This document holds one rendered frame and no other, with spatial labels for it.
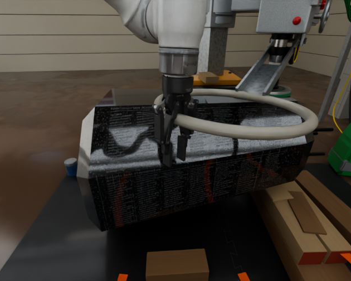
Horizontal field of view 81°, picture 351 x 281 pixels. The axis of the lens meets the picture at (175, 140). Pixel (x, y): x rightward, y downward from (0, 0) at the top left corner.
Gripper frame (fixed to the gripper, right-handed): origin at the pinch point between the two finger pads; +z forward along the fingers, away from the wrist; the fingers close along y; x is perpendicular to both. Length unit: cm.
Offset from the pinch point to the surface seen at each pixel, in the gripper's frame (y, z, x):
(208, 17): 99, -46, 80
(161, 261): 8, 70, 15
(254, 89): 53, -10, 8
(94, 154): -7.1, 18.0, 44.3
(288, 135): 13.5, -9.6, -22.6
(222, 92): 38.5, -9.5, 15.1
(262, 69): 70, -17, 16
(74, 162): 3, 68, 131
